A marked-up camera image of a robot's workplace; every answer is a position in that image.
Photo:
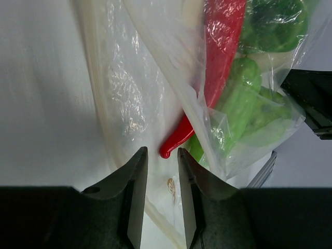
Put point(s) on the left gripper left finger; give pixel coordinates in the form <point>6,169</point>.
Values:
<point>108,214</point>

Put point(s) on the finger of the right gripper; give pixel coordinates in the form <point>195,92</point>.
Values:
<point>312,91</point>

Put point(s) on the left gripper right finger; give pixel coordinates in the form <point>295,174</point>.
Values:
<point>218,215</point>

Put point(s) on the light green fake lime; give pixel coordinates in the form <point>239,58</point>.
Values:
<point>235,106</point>

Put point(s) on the clear zip top bag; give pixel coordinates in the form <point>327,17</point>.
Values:
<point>146,63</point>

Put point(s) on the red fake chili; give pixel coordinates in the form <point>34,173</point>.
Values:
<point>223,20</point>

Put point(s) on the light green fake guava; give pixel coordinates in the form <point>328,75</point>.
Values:
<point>270,112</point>

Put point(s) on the dark green fake pepper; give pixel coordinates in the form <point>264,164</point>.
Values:
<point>273,26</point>

